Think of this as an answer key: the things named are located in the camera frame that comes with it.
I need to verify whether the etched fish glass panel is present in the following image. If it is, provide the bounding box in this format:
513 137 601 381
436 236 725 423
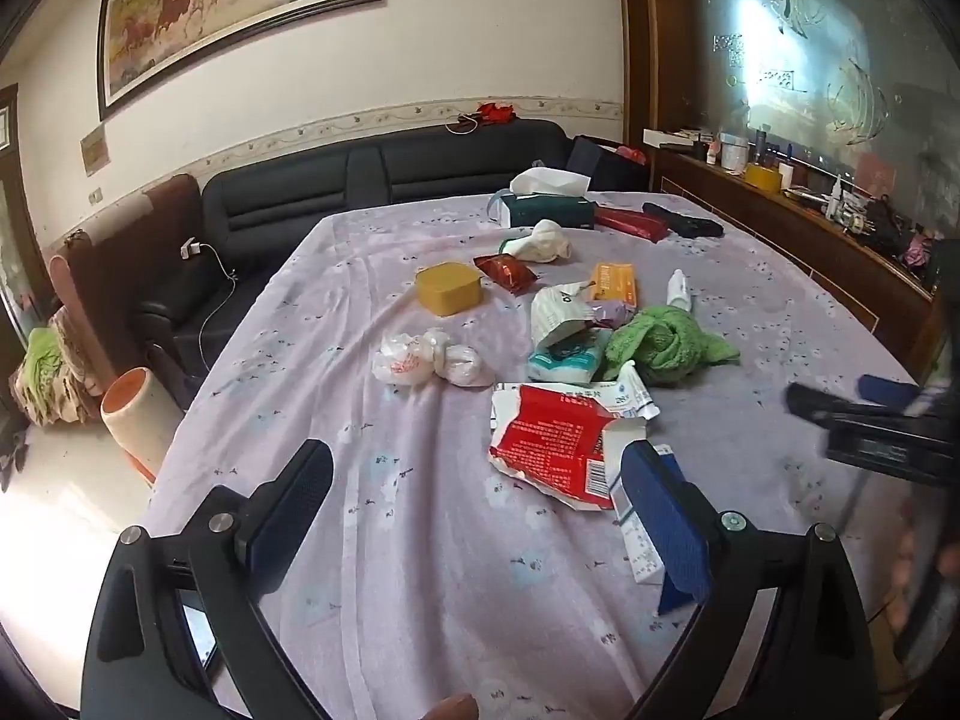
694 0 960 241

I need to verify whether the white toothpaste tube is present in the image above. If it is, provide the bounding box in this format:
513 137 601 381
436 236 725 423
592 360 662 421

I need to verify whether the red-brown snack wrapper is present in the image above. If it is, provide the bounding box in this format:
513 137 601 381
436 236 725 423
472 253 542 293

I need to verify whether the white knotted plastic bag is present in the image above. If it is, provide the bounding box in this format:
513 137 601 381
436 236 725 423
439 341 492 389

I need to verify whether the dark clutter pile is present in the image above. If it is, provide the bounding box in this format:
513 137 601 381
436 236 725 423
855 195 923 248

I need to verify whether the yellow plastic container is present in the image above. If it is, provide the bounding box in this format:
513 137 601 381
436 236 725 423
415 261 485 316

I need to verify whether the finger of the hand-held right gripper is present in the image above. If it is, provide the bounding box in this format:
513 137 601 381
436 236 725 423
786 381 908 434
857 373 929 413

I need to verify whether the green towel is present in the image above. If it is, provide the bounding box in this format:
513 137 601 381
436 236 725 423
604 304 740 387

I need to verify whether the person's left hand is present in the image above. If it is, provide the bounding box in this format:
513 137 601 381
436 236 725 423
409 694 481 720

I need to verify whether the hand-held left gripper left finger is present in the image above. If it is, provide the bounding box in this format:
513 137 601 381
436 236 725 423
81 439 335 720

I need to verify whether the wooden sideboard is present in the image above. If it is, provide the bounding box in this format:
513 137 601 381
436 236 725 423
645 142 946 383

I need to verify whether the teal tissue pack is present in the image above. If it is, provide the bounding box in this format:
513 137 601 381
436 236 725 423
527 326 616 385

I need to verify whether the white crumpled package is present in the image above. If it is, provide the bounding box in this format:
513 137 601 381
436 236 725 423
531 281 612 350

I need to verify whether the dark paper bag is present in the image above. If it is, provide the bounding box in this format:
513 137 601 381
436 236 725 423
566 135 650 192

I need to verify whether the purple wrapper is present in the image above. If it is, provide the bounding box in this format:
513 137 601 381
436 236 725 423
589 300 638 331

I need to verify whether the green tissue box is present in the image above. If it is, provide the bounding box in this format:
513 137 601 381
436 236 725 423
491 169 597 227

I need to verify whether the long red snack packet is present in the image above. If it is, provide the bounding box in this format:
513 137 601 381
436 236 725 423
594 204 670 243

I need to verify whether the large white plastic bag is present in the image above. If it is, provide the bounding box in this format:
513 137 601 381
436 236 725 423
373 330 440 389

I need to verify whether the brown armchair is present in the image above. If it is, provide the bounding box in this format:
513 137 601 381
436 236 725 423
45 174 203 398

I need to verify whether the white printed box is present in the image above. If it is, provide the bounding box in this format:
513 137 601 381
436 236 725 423
611 442 687 586

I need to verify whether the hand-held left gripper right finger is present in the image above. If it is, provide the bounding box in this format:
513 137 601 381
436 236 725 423
619 439 878 720

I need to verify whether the white and orange cylinder bin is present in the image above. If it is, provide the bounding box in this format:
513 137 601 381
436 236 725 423
101 367 188 485

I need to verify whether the black smartphone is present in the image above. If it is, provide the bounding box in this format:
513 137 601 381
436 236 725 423
174 592 222 680

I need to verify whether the torn red and white carton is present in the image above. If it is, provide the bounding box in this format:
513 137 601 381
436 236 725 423
487 382 650 512

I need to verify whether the green patterned blanket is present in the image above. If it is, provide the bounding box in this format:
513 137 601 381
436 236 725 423
11 315 98 428

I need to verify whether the white charger with cable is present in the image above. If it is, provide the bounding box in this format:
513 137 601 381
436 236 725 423
180 238 241 361

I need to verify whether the framed horse painting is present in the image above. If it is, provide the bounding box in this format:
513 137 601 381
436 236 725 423
96 0 383 121

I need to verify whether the orange packet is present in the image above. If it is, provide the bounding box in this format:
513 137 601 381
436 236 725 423
589 261 642 308

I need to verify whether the black leather sofa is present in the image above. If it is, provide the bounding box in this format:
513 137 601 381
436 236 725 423
135 118 571 391

